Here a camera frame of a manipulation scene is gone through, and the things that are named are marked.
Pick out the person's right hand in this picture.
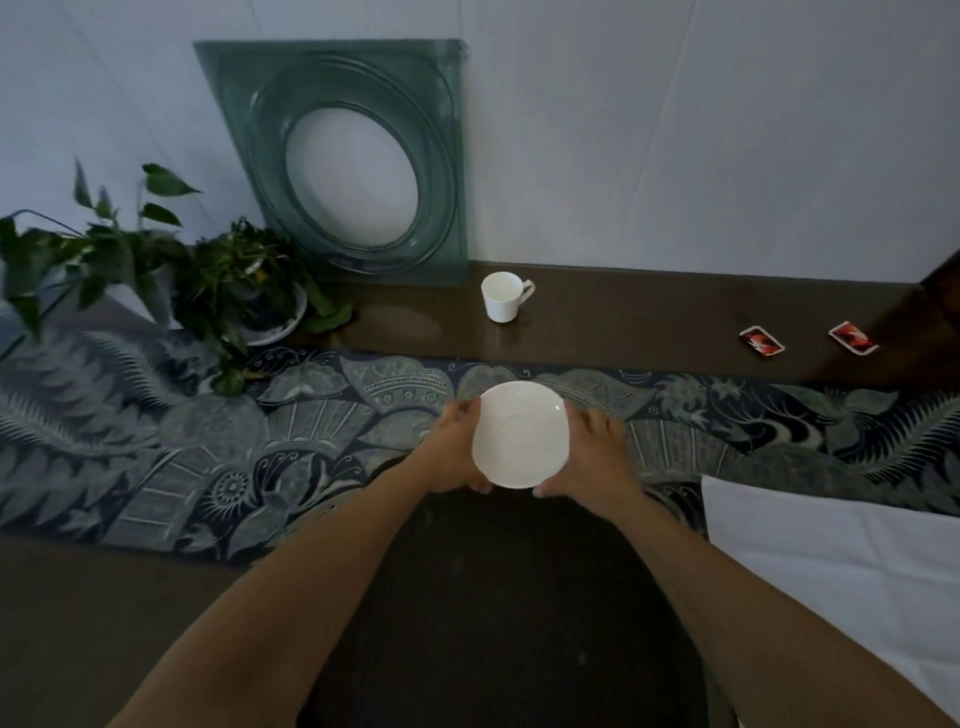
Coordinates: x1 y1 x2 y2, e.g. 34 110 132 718
531 402 648 519

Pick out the person's left hand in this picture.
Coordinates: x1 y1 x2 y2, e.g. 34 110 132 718
402 396 495 497

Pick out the white saucer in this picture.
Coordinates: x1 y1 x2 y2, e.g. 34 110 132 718
471 380 572 491

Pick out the person's right forearm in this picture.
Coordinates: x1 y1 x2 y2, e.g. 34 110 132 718
598 491 954 728

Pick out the person's left forearm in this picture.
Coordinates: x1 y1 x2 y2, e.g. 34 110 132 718
108 459 445 728

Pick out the white cup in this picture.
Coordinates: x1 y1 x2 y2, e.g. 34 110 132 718
480 271 537 324

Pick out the red sachet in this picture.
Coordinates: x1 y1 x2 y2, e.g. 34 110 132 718
828 321 879 354
738 325 786 358

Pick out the patterned blue table runner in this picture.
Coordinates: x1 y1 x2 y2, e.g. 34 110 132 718
0 328 960 565

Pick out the small bushy potted plant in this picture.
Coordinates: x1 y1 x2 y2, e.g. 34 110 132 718
174 217 355 399

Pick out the white cloth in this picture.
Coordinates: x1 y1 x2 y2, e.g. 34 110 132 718
700 474 960 717

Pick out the tall leafy potted plant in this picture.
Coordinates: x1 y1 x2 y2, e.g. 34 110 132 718
0 159 202 342

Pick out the green glass panel with ring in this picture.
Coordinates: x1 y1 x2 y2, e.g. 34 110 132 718
192 39 470 287

